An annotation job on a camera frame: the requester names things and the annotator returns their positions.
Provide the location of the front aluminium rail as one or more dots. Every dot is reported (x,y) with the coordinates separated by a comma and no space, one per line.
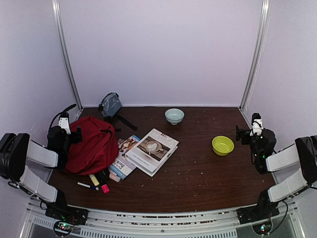
(222,223)

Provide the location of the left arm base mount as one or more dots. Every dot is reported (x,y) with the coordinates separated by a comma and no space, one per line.
(72,215)

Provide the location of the red backpack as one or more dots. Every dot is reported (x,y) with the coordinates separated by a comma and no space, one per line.
(97,150)

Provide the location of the peach highlighter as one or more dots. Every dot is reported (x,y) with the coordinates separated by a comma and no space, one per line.
(114,177)

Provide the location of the right aluminium frame post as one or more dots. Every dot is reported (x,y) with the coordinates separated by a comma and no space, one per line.
(262,29)

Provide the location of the dog cover book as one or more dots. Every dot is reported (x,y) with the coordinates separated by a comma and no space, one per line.
(121,166)

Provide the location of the white coffee cover book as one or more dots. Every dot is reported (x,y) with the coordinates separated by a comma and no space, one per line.
(152,151)

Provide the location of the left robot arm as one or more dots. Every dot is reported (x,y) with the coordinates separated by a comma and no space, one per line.
(16,149)

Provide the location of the yellow highlighter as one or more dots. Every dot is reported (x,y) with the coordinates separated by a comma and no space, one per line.
(94,179)

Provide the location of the grey pouch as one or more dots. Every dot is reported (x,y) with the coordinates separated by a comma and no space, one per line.
(110,105)

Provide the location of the light blue ceramic bowl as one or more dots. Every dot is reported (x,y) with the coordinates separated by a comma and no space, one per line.
(174,116)

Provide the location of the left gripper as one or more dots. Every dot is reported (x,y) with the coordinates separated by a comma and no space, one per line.
(77,138)

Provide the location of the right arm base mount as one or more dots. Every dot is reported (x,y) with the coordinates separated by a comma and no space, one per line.
(252,214)

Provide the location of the aluminium frame post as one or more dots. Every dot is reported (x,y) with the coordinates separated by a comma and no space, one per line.
(262,29)
(64,51)

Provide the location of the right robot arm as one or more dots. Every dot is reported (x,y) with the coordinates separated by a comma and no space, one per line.
(303,152)

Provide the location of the pink highlighter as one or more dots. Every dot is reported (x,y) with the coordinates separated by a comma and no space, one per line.
(105,188)

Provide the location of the white blue pen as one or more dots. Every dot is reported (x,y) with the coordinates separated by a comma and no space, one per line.
(88,186)

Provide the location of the left aluminium frame post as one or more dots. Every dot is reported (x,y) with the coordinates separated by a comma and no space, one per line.
(64,51)

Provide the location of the lime green bowl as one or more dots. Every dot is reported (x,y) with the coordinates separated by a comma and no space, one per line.
(222,145)

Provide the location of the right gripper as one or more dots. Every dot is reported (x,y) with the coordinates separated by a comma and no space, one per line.
(239,132)

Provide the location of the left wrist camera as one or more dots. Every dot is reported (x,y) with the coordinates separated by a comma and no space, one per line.
(63,122)

